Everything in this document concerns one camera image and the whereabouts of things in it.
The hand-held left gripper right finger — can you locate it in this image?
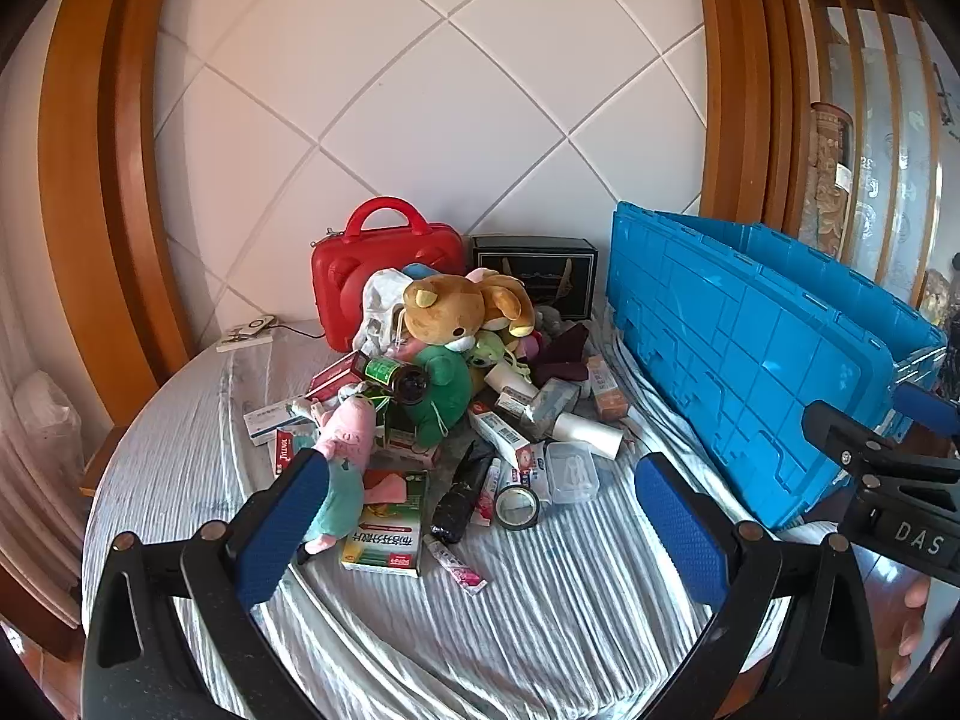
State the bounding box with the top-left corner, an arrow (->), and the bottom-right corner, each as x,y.
634,452 -> 882,720

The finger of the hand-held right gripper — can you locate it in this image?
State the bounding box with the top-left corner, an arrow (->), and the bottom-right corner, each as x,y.
895,381 -> 960,430
801,400 -> 960,482

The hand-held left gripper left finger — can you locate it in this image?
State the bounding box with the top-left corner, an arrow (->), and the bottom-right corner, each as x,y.
79,446 -> 331,720

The blue white medicine box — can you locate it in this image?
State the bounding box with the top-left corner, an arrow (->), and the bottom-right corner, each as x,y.
244,401 -> 308,447

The blue plastic crate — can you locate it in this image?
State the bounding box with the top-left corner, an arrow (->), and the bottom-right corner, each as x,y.
606,201 -> 950,530

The brown teddy bear plush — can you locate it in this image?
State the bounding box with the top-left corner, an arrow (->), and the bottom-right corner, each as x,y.
403,270 -> 535,350

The cloth-covered round desktop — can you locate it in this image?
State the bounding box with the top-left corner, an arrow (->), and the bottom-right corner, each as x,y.
81,315 -> 826,720

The person's right hand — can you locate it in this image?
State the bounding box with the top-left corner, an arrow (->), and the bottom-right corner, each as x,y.
891,576 -> 947,685

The red white medicine box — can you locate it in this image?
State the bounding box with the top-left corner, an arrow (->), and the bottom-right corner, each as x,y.
271,427 -> 320,475

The green yellow medicine box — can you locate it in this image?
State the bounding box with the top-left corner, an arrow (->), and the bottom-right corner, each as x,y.
339,469 -> 430,578

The pink pig plush toy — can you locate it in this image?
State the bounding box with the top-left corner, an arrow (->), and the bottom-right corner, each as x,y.
300,394 -> 376,552

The clear plastic box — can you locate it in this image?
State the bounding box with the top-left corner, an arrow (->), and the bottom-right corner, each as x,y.
544,441 -> 601,505

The orange brown small box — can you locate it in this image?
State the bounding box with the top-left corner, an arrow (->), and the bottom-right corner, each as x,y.
585,356 -> 631,421

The red medicine carton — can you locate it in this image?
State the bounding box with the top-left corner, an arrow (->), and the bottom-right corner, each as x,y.
307,351 -> 368,402

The silver foil pack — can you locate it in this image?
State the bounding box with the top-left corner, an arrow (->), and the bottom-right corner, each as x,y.
525,377 -> 582,440

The black tape roll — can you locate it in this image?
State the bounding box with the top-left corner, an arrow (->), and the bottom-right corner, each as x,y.
495,484 -> 541,530

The black crumpled bag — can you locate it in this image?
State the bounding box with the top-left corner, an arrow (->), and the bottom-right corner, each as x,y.
431,439 -> 500,545

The pink ointment tube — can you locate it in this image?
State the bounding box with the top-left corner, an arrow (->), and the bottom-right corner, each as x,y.
422,532 -> 488,597

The pink white toothpaste tube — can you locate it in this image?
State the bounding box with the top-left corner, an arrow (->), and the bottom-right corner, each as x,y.
472,457 -> 505,526

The dark glass bottle green label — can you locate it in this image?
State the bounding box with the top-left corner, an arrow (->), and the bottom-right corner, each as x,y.
352,352 -> 432,406

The white barcode medicine box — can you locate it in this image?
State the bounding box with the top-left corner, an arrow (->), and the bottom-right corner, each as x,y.
469,409 -> 541,470

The maroon cloth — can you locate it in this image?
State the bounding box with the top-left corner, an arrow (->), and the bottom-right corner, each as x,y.
536,322 -> 593,383

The white power strip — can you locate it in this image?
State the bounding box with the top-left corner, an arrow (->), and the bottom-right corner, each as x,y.
217,315 -> 277,352

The dark green plush toy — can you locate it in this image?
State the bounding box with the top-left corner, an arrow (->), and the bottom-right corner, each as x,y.
409,345 -> 473,447

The small white cup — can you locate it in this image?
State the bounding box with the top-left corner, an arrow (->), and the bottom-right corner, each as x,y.
484,360 -> 537,395

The rolled patterned carpet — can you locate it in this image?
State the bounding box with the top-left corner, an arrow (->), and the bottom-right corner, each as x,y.
808,101 -> 856,256

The clear plastic bag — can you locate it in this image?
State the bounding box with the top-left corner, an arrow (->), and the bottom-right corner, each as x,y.
15,371 -> 85,482

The light green frog plush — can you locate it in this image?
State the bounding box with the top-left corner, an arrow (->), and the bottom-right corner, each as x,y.
469,330 -> 520,372

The white curtain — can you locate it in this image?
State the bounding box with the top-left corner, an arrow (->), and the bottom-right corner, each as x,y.
0,300 -> 83,616

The red hard carry case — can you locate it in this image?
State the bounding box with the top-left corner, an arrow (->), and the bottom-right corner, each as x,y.
311,197 -> 466,352

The wooden glass partition screen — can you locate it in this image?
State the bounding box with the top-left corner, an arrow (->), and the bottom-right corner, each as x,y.
801,0 -> 960,316

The black cardboard box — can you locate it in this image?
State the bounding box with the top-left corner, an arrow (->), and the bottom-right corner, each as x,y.
471,235 -> 599,320

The wooden door frame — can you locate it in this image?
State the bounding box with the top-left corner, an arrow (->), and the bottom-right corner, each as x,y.
690,0 -> 815,241
37,0 -> 197,425

